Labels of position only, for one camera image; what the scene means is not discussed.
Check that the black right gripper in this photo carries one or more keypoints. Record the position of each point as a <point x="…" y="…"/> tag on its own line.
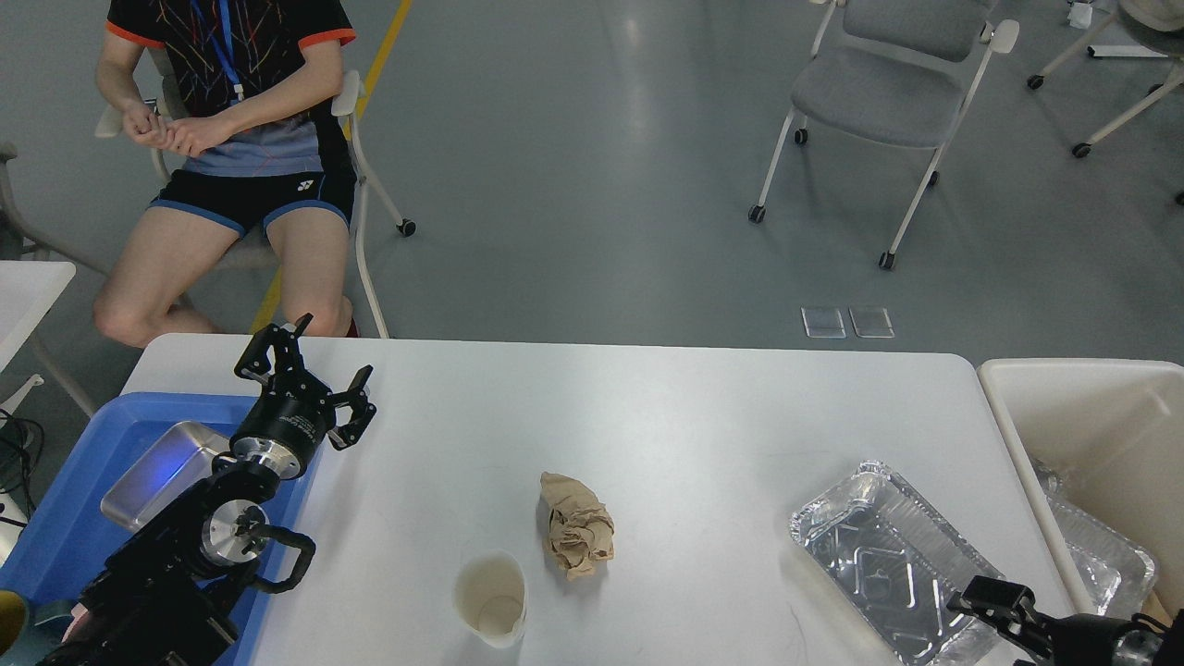
<point x="1079" y="639"/>

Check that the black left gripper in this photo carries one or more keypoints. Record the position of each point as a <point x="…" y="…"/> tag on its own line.
<point x="295" y="410"/>

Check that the aluminium foil tray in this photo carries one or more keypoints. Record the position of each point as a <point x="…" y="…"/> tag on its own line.
<point x="898" y="562"/>

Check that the stainless steel square tray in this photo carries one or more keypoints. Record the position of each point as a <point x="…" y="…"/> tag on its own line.
<point x="181" y="456"/>

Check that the white paper cup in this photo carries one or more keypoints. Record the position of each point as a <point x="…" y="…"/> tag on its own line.
<point x="490" y="596"/>

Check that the pink ribbed mug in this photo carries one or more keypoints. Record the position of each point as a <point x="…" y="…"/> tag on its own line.
<point x="81" y="625"/>

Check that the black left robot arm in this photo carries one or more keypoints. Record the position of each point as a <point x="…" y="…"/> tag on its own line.
<point x="167" y="595"/>

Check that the grey chair behind person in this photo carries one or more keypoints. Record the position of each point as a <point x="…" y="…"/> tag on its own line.
<point x="349" y="106"/>

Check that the beige plastic bin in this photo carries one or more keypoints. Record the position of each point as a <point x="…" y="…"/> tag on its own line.
<point x="1113" y="430"/>

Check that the person in black shirt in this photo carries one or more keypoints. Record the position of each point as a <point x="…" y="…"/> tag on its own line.
<point x="242" y="91"/>

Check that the blue plastic tray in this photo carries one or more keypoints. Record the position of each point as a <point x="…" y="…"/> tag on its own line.
<point x="68" y="539"/>

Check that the crumpled brown paper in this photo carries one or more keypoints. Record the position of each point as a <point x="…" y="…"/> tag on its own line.
<point x="580" y="534"/>

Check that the white side table left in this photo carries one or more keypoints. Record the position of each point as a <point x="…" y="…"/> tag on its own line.
<point x="28" y="291"/>

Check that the floor socket plate right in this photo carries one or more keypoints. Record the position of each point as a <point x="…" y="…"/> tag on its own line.
<point x="871" y="322"/>

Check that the floor socket plate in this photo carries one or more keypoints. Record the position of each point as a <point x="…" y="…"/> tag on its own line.
<point x="871" y="322"/>
<point x="823" y="322"/>

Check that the floor socket plate left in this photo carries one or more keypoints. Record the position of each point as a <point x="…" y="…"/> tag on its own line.
<point x="823" y="322"/>

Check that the dark teal mug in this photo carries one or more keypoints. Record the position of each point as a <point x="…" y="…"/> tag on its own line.
<point x="28" y="634"/>

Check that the grey chair right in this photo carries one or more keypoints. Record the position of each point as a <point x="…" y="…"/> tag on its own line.
<point x="885" y="99"/>

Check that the white chair far right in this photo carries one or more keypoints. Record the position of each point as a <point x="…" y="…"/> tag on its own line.
<point x="1132" y="30"/>

